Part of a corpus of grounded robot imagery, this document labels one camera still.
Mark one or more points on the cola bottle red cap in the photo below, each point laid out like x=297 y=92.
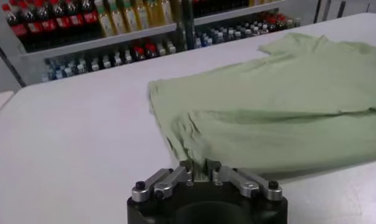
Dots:
x=271 y=22
x=138 y=52
x=90 y=17
x=19 y=30
x=35 y=27
x=49 y=25
x=280 y=19
x=77 y=19
x=150 y=49
x=63 y=22

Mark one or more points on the blue drink bottle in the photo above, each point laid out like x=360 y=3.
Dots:
x=207 y=39
x=58 y=73
x=49 y=73
x=198 y=41

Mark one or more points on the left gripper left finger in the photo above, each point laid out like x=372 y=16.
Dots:
x=163 y=182

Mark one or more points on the light green shirt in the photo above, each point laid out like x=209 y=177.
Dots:
x=267 y=106

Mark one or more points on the glass door black frame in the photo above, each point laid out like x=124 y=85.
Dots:
x=326 y=9
x=8 y=65

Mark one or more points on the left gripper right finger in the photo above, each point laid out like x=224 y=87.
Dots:
x=248 y=182

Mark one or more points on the small dark bottle white label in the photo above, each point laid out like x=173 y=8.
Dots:
x=247 y=31
x=255 y=30
x=106 y=61
x=127 y=56
x=117 y=58
x=94 y=64
x=264 y=28
x=238 y=33

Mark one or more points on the small dark green bottle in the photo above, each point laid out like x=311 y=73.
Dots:
x=68 y=70
x=219 y=36
x=230 y=33
x=81 y=66

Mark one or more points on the white beverage display shelf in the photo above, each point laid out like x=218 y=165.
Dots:
x=99 y=42
x=236 y=12

